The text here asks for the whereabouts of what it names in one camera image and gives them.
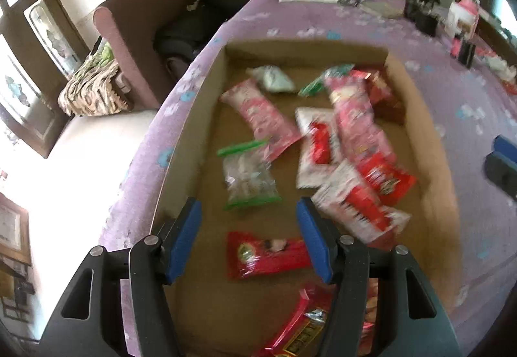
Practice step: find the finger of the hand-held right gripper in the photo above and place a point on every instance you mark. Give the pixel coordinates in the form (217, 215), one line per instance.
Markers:
(505, 171)

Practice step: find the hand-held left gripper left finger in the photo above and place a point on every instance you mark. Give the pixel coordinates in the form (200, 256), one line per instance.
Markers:
(183, 244)

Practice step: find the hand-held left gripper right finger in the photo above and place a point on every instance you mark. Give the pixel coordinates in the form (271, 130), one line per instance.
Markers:
(315, 244)

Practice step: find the white red snack packet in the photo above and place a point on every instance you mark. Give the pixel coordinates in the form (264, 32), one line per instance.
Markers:
(355, 203)
(319, 147)

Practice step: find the red snack packet gold print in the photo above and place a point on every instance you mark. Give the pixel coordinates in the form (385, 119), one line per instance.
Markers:
(301, 328)

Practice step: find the pale green snack packet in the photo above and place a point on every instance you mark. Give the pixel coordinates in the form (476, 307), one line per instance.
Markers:
(274, 78)

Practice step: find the cardboard box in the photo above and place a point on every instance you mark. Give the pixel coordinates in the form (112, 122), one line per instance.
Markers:
(282, 54)

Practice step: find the purple floral tablecloth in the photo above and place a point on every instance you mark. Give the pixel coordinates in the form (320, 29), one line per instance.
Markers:
(464, 131)

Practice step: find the flat red packet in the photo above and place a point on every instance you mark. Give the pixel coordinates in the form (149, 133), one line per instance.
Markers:
(511, 87)

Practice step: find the white plastic bag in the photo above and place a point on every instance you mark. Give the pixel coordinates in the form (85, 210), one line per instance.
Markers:
(499, 64)

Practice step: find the large black jar with cork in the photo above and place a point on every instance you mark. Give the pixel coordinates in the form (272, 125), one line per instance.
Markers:
(467, 52)

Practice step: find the small pink packet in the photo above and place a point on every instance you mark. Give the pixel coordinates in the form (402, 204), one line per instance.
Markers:
(456, 46)

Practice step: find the white plastic jar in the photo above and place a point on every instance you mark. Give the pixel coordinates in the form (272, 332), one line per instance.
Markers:
(460, 19)

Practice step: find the small black jar with cork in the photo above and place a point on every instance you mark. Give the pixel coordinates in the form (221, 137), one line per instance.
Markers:
(424, 17)

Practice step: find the zebra print blanket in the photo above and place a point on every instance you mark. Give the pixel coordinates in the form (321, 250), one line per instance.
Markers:
(93, 86)

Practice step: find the grey notebook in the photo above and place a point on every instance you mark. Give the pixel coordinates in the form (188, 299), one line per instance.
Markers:
(381, 9)

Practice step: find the brown armchair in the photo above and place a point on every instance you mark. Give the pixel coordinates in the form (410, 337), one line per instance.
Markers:
(137, 38)

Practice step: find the wooden door with glass panes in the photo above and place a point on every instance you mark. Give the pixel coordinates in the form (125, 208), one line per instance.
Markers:
(36, 42)

